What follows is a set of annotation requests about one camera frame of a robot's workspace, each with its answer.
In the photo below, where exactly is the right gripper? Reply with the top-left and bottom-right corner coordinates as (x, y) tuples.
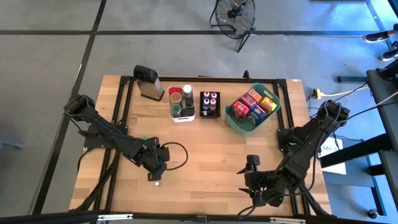
(236, 167), (281, 208)

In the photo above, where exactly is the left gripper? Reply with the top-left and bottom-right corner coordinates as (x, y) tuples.
(136, 138), (171, 182)

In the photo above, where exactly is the red patterned tin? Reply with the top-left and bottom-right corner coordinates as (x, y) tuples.
(232, 101), (251, 121)

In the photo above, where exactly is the yellow Corn Pops cereal box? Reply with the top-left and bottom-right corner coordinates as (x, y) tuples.
(259, 96), (277, 113)

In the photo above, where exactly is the pink Raisin Bran cereal box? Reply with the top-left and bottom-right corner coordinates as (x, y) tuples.
(239, 93), (257, 109)

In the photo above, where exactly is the orange cereal box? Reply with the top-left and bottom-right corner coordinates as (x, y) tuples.
(247, 88), (264, 103)

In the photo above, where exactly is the white plastic bin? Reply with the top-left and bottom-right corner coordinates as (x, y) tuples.
(167, 84), (197, 124)

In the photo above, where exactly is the teal plastic bin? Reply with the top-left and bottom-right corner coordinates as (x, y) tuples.
(224, 82), (282, 136)

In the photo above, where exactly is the black slotted plastic basket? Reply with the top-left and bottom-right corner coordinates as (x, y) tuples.
(199, 90), (221, 119)

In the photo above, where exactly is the white paper sign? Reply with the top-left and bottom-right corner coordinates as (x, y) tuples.
(318, 136), (348, 175)

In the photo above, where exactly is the black overhead crossbar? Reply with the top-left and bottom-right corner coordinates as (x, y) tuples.
(0, 208), (398, 224)

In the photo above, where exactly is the grey metal floor bar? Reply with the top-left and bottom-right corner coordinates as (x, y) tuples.
(336, 75), (368, 84)

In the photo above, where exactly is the black workbench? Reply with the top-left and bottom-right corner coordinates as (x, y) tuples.
(319, 58), (398, 187)

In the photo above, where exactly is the black floor fan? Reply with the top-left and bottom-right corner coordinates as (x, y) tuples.
(208, 0), (256, 53)

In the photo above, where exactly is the person's shoe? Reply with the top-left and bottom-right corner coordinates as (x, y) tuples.
(363, 30), (392, 44)
(379, 49), (398, 62)

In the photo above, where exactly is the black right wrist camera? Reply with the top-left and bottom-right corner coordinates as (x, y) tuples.
(246, 154), (261, 172)

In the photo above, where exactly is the right gripper black cable loop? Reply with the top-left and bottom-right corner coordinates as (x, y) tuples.
(238, 198), (269, 217)

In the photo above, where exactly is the gripper black cable loop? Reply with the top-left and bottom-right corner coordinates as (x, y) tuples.
(238, 198), (269, 217)
(161, 142), (189, 171)

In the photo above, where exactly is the left gripper black cable loop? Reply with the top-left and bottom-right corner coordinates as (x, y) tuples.
(161, 142), (189, 171)

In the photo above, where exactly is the silver frame bracket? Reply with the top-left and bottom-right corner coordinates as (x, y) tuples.
(269, 217), (307, 224)
(98, 213), (134, 222)

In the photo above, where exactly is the metal box grater black handle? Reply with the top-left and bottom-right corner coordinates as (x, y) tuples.
(132, 64), (165, 102)

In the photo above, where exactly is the black aluminium table frame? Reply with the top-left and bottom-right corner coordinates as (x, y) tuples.
(74, 75), (330, 217)

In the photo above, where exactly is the blue-grey metal cart frame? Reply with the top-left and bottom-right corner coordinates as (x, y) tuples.
(323, 155), (388, 217)

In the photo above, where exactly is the yellow extension cable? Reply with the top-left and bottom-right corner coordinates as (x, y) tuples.
(320, 86), (371, 96)

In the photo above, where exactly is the thin black floor cable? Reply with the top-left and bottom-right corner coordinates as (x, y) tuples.
(306, 82), (370, 110)

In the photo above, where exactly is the thick black floor cable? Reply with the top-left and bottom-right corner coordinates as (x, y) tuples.
(329, 101), (398, 129)

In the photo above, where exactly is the grey floor cable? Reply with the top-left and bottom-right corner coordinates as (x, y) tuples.
(368, 92), (398, 109)

